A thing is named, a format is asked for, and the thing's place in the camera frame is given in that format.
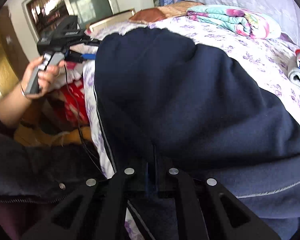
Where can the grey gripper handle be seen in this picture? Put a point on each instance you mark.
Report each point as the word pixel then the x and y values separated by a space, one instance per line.
pixel 33 88

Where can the black jacket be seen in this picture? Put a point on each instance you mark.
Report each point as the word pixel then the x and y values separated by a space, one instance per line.
pixel 43 174

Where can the navy blue sweatpants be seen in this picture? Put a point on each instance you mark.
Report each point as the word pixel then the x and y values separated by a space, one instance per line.
pixel 165 102

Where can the purple floral bed sheet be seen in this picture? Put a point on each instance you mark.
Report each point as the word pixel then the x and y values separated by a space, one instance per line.
pixel 262 60

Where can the folded floral turquoise quilt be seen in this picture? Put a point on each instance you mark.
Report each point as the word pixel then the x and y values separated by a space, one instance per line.
pixel 238 20

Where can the window with white frame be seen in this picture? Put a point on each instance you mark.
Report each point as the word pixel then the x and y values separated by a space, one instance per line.
pixel 38 17

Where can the person's left forearm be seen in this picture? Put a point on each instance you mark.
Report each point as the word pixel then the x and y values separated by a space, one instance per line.
pixel 14 105

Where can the brown orange pillow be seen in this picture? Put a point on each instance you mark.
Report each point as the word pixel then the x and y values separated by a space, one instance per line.
pixel 155 14

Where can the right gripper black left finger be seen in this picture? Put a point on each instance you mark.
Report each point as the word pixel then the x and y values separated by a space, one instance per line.
pixel 91 212

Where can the red patterned cloth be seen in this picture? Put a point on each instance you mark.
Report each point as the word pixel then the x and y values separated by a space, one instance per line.
pixel 73 98

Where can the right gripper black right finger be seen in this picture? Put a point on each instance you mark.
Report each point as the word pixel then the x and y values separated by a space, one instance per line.
pixel 205 209

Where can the person's left hand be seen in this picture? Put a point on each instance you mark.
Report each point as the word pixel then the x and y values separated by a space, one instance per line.
pixel 46 79

